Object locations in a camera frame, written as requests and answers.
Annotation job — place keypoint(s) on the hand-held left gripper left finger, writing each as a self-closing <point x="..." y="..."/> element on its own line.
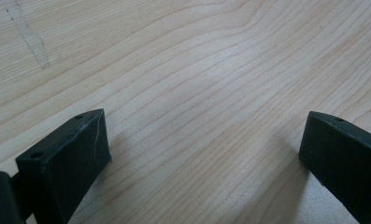
<point x="64" y="161"/>

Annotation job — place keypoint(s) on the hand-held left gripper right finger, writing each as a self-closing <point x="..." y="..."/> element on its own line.
<point x="345" y="161"/>

